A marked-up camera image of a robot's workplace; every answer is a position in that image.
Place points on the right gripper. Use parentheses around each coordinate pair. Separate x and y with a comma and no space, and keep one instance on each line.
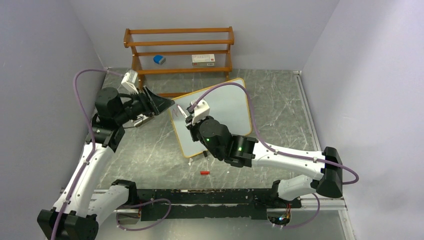
(192,127)

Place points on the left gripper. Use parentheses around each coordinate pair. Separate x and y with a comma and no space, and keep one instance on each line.
(152,104)

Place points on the yellow framed whiteboard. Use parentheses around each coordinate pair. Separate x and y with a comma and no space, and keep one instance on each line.
(228,105)

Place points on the white red-ended marker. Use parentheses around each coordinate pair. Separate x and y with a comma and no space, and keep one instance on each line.
(181,111)

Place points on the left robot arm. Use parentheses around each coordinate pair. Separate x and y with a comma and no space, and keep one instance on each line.
(74,216)

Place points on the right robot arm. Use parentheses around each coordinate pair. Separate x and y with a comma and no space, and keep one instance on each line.
(319,171)

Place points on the blue whiteboard eraser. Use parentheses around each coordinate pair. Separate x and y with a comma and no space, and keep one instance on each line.
(159,59)

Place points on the grey white stapler-like block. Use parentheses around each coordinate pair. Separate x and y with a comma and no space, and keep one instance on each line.
(141,119)

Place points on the wooden two-tier rack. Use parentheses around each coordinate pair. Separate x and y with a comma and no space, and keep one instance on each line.
(178,45)

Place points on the white red marker box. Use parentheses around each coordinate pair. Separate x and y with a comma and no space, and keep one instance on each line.
(203,60)

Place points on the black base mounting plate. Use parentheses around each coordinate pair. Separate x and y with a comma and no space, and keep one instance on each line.
(253,203)

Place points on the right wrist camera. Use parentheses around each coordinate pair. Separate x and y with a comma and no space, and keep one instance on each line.
(200,111)

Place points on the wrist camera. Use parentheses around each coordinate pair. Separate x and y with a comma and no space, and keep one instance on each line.
(200,111)
(130,80)

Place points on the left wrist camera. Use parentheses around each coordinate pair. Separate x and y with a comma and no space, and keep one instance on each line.
(130,80)

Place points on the aluminium rail frame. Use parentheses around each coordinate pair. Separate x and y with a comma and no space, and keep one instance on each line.
(308,202)

